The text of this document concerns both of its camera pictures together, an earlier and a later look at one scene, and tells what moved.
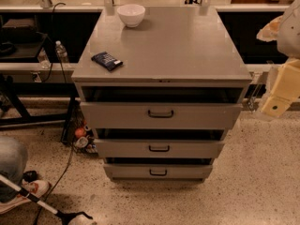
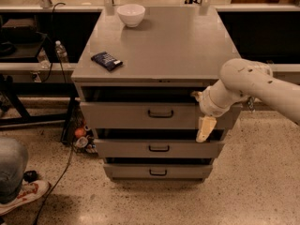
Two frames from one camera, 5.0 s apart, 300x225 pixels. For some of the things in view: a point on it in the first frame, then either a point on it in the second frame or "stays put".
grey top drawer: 160,115 stays put
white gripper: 291,35 → 207,104
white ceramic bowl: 131,14 stays put
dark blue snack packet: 107,61 stays put
